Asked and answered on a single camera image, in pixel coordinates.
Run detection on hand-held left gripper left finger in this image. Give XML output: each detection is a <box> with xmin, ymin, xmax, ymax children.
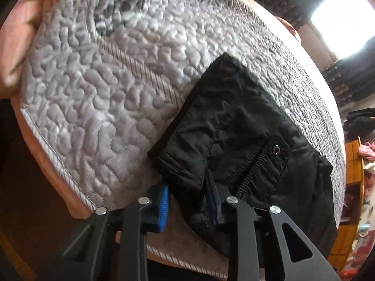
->
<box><xmin>47</xmin><ymin>185</ymin><xmax>170</xmax><ymax>281</ymax></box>

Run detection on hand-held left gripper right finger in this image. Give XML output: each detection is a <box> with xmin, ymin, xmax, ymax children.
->
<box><xmin>205</xmin><ymin>170</ymin><xmax>342</xmax><ymax>281</ymax></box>

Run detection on black pants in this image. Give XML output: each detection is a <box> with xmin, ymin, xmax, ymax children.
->
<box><xmin>146</xmin><ymin>52</ymin><xmax>339</xmax><ymax>258</ymax></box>

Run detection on grey quilted blanket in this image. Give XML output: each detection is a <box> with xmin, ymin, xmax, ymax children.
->
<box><xmin>19</xmin><ymin>0</ymin><xmax>348</xmax><ymax>271</ymax></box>

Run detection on pink bed sheet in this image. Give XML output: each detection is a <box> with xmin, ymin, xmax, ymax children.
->
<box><xmin>10</xmin><ymin>0</ymin><xmax>301</xmax><ymax>220</ymax></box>

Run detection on yellow wooden cabinet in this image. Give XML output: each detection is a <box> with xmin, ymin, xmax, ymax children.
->
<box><xmin>326</xmin><ymin>139</ymin><xmax>375</xmax><ymax>276</ymax></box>

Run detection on pile of pink clothes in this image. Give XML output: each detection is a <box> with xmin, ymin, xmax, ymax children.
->
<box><xmin>359</xmin><ymin>142</ymin><xmax>375</xmax><ymax>161</ymax></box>

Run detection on coat rack with dark coats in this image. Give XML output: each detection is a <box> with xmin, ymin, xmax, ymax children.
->
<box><xmin>343</xmin><ymin>108</ymin><xmax>375</xmax><ymax>135</ymax></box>

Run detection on dark patterned curtain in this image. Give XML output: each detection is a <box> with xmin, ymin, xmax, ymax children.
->
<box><xmin>255</xmin><ymin>0</ymin><xmax>343</xmax><ymax>30</ymax></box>
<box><xmin>321</xmin><ymin>59</ymin><xmax>375</xmax><ymax>103</ymax></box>

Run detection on bright window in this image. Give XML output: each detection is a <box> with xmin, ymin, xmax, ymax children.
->
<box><xmin>311</xmin><ymin>0</ymin><xmax>375</xmax><ymax>62</ymax></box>

